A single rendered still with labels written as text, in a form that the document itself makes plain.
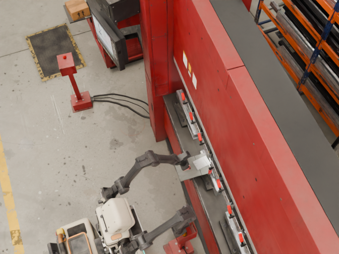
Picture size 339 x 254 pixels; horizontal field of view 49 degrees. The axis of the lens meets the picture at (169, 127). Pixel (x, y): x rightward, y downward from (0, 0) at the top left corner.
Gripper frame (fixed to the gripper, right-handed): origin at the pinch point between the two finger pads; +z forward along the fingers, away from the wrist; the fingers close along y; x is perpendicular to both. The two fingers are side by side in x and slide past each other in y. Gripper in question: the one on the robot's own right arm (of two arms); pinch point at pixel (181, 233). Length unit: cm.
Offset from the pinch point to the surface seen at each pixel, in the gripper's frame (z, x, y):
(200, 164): -12, 39, 39
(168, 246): 75, 13, -26
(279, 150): -137, -23, 70
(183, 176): -15.5, 35.2, 22.1
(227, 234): -2.6, -18.0, 31.7
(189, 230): 6.9, 0.7, 6.1
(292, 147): -135, -24, 76
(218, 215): 0.4, -1.5, 32.1
